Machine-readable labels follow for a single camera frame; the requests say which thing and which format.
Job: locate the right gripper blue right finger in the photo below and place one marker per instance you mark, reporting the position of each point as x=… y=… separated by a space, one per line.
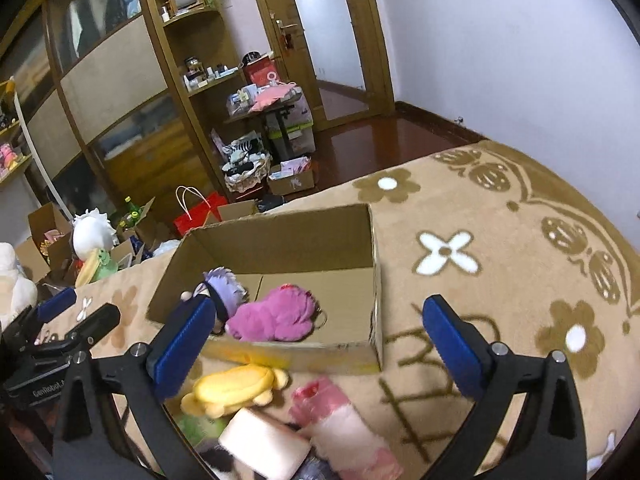
x=461 y=346

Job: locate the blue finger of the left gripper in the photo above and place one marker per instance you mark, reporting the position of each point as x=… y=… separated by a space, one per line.
x=53 y=307

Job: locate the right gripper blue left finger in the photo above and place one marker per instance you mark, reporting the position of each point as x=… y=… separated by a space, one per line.
x=176 y=346

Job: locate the green tissue pack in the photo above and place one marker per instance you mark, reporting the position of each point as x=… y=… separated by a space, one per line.
x=201 y=432

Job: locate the pink white tissue pack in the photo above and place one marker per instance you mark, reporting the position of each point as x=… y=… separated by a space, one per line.
x=327 y=417

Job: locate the brown cardboard box left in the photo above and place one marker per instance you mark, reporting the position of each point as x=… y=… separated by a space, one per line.
x=47 y=252

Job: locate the yellow plush coin pouch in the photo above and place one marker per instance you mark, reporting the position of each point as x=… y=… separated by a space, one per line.
x=225 y=393

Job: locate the green frog plush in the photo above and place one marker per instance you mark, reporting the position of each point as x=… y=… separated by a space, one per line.
x=97 y=266

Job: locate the white spiky plush toy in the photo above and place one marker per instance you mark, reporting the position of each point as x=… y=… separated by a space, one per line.
x=92 y=230

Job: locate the purple haired plush doll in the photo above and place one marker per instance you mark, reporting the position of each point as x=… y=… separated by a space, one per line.
x=226 y=292

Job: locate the green glass bottle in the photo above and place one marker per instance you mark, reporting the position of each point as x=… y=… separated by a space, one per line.
x=134 y=212

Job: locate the magenta plush toy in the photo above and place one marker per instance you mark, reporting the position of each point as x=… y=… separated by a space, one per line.
x=286 y=313

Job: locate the red paper shopping bag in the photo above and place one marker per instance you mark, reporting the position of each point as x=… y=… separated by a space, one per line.
x=196 y=207

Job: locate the open cardboard box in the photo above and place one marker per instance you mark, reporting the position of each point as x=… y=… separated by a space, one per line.
x=330 y=252

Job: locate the basket with zebra plush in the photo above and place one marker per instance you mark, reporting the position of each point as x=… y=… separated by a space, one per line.
x=246 y=163

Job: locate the wooden wardrobe shelf unit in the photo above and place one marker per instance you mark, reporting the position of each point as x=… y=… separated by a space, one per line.
x=121 y=98

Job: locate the small cardboard box on floor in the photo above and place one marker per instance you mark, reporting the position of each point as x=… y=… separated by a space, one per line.
x=291 y=176

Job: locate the small black side table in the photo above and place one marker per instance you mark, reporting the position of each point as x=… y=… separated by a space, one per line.
x=287 y=126

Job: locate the pink cloth on table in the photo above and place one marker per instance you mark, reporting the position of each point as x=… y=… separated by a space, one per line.
x=274 y=94

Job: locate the red gift bag on table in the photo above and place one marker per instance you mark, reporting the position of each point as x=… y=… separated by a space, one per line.
x=261 y=71

